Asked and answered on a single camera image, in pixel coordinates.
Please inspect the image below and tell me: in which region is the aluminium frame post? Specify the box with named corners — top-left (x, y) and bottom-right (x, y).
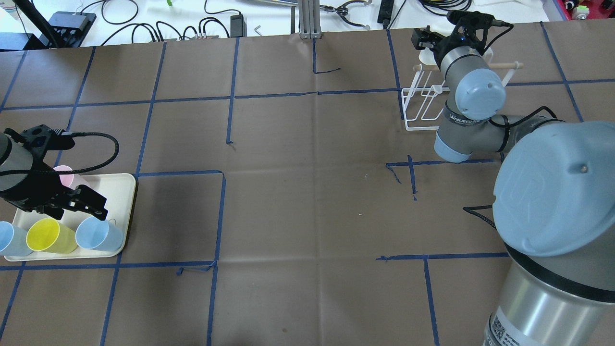
top-left (298, 0), bottom-right (321, 39)

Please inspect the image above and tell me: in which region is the yellow plastic cup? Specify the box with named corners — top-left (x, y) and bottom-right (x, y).
top-left (26, 218), bottom-right (78, 254)

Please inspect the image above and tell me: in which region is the pink plastic cup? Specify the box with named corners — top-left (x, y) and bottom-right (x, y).
top-left (53, 166), bottom-right (90, 190)

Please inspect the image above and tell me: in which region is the light blue plastic cup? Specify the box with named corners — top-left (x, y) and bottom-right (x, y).
top-left (75, 217), bottom-right (124, 251)

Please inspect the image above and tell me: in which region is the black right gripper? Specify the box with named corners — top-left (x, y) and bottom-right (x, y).
top-left (412, 29), bottom-right (474, 68)

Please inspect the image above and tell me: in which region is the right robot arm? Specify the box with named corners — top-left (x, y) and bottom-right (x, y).
top-left (411, 25), bottom-right (614, 346)

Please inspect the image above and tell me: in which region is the white plastic cup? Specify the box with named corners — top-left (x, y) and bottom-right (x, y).
top-left (418, 48), bottom-right (437, 66)

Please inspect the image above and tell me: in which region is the white wire cup rack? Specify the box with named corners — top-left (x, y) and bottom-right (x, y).
top-left (402, 57), bottom-right (524, 131)

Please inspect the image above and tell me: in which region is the black power adapter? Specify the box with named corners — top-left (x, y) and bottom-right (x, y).
top-left (229, 14), bottom-right (247, 37)

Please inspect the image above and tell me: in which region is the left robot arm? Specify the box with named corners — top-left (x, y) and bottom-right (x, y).
top-left (0, 124), bottom-right (119, 221)

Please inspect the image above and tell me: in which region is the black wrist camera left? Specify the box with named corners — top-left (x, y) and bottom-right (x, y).
top-left (3, 124), bottom-right (75, 157)

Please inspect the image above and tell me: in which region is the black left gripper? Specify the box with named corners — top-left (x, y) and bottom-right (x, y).
top-left (0, 174), bottom-right (108, 220)

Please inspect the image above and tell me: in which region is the red parts tray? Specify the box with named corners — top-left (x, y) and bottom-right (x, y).
top-left (559, 0), bottom-right (615, 20)

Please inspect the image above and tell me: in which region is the reacher grabber tool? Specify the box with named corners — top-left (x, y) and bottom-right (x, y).
top-left (320, 0), bottom-right (373, 30)

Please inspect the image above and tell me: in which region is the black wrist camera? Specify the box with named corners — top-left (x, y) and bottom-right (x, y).
top-left (446, 10), bottom-right (514, 46)
top-left (3, 124), bottom-right (75, 157)

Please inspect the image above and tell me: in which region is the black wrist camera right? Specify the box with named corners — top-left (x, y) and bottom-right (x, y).
top-left (446, 10), bottom-right (514, 46)

